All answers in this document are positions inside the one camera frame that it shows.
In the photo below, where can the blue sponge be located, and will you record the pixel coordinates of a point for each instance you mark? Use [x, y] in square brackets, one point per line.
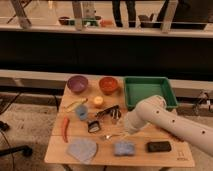
[124, 148]

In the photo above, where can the green plastic tray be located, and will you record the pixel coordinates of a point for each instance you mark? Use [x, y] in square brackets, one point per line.
[137, 88]

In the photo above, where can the red chili pepper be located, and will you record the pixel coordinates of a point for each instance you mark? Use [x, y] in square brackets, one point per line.
[64, 128]

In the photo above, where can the small metal cup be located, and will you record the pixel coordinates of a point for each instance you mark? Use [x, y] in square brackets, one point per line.
[115, 116]

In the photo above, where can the black binder clip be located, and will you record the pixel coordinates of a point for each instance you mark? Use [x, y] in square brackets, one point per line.
[93, 126]

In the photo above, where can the orange bowl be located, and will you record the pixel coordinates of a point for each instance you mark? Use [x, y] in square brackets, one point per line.
[108, 85]

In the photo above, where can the black rectangular block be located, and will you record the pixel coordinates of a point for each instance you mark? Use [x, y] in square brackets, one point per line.
[160, 146]

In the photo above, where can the wooden table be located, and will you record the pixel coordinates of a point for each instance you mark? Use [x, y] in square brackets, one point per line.
[179, 156]

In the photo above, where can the dark bowl on far counter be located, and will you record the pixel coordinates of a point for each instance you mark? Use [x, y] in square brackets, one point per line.
[64, 20]

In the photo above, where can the person in background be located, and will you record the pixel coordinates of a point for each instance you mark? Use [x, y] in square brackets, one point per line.
[130, 12]

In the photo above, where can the small blue cup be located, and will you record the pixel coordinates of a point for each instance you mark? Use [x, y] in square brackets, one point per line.
[82, 112]

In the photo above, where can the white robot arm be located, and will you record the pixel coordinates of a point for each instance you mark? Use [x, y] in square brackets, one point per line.
[153, 110]

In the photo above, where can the grey-blue cloth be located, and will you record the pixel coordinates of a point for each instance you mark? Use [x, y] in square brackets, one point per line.
[82, 149]

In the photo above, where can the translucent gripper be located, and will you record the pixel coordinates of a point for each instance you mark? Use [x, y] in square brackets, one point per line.
[123, 136]

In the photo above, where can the yellow round fruit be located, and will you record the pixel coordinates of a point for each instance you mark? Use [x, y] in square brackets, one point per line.
[98, 101]

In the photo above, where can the purple bowl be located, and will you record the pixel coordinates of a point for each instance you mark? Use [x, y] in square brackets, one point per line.
[77, 83]

